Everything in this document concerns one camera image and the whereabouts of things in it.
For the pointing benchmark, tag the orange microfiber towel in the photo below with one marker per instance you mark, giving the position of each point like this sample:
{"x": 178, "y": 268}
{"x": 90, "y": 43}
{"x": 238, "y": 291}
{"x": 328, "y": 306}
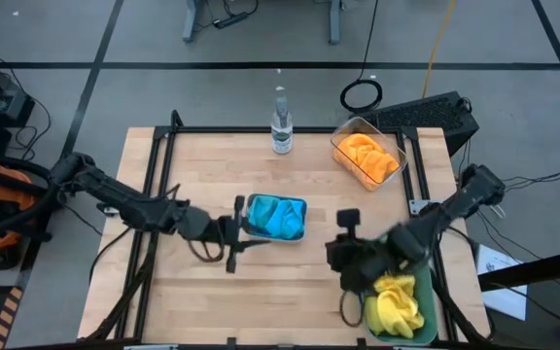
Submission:
{"x": 355, "y": 146}
{"x": 379, "y": 167}

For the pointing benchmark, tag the yellow microfiber towel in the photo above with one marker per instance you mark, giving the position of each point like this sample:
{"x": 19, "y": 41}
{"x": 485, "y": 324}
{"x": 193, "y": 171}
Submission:
{"x": 396, "y": 321}
{"x": 396, "y": 284}

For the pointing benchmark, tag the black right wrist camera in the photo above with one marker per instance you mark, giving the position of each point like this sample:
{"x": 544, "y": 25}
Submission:
{"x": 348, "y": 218}

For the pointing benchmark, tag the black power strip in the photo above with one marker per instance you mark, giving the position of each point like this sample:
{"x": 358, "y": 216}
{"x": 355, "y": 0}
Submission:
{"x": 231, "y": 20}

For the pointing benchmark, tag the white paper sheet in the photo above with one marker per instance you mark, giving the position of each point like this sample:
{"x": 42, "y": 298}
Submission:
{"x": 501, "y": 287}

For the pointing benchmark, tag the white plastic basket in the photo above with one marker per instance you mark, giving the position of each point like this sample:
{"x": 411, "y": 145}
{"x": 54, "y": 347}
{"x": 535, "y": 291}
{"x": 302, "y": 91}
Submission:
{"x": 251, "y": 235}

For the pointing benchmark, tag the black metal table frame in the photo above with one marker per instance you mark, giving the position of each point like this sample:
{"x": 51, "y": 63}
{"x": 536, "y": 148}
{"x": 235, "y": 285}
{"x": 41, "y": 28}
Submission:
{"x": 280, "y": 129}

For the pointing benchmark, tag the orange black machine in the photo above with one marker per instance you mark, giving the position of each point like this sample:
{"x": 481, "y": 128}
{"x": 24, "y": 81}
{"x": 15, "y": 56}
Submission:
{"x": 3, "y": 192}

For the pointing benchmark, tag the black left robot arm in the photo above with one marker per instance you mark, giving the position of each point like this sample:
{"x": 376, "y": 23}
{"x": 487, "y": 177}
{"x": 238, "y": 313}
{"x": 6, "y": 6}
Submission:
{"x": 129, "y": 206}

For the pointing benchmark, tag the grey desk leg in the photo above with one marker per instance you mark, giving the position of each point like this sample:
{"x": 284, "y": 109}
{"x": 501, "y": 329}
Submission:
{"x": 191, "y": 19}
{"x": 335, "y": 22}

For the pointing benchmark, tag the green plastic basket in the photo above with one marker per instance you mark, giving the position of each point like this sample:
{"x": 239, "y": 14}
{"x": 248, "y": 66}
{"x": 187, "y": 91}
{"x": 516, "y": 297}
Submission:
{"x": 428, "y": 301}

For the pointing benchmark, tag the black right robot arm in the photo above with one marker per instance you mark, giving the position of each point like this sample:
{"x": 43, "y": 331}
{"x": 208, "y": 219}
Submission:
{"x": 455, "y": 204}

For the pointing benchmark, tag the black keyboard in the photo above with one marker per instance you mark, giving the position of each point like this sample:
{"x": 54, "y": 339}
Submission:
{"x": 426, "y": 114}

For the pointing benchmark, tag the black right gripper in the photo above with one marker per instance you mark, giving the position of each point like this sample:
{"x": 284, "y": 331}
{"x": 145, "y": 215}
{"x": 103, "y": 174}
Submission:
{"x": 358, "y": 262}

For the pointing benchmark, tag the clear spray bottle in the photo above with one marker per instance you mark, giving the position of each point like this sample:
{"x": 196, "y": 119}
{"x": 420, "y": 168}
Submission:
{"x": 282, "y": 131}

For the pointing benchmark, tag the clear plastic container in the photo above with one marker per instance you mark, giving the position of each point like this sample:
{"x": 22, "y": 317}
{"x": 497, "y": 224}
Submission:
{"x": 348, "y": 127}

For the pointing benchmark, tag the black bar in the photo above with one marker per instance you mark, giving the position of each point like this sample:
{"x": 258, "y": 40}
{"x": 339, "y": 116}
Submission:
{"x": 537, "y": 269}

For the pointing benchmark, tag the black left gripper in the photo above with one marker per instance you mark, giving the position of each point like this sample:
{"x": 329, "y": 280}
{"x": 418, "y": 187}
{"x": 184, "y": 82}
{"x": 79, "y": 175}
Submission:
{"x": 207, "y": 227}

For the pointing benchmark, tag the silver metal bracket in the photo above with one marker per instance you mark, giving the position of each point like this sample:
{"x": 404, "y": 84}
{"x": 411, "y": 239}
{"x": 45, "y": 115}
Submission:
{"x": 418, "y": 206}

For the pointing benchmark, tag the teal microfiber towel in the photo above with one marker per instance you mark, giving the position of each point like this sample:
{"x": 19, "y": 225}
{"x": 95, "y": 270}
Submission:
{"x": 260, "y": 211}
{"x": 287, "y": 219}

